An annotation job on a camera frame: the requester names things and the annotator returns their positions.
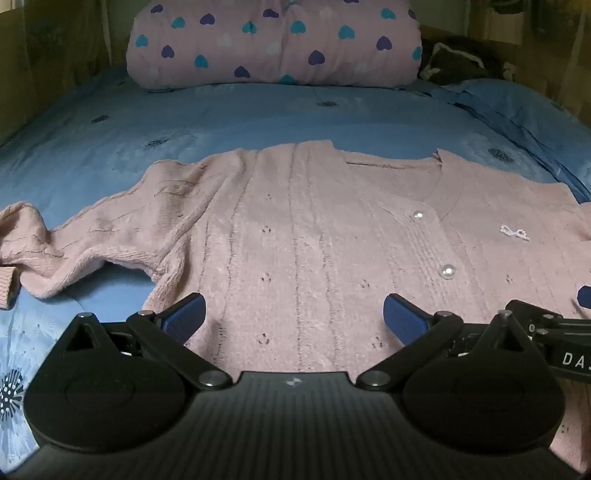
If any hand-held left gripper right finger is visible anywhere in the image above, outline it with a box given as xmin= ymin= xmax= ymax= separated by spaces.
xmin=355 ymin=293 xmax=532 ymax=391

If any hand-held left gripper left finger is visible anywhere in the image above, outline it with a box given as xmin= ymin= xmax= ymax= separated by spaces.
xmin=58 ymin=293 xmax=234 ymax=391

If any pink knitted cardigan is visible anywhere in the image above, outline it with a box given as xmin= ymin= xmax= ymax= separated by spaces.
xmin=0 ymin=141 xmax=591 ymax=467

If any blue floral pillow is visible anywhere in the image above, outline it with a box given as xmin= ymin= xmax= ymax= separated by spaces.
xmin=431 ymin=78 xmax=591 ymax=204

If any blue floral bed sheet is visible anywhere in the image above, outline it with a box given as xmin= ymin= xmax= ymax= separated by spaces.
xmin=0 ymin=65 xmax=591 ymax=462

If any dark cloth with white trim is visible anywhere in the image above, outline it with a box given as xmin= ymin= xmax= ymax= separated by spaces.
xmin=418 ymin=37 xmax=520 ymax=86

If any pink heart-pattern pillow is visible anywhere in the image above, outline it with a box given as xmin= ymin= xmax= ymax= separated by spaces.
xmin=126 ymin=0 xmax=424 ymax=90

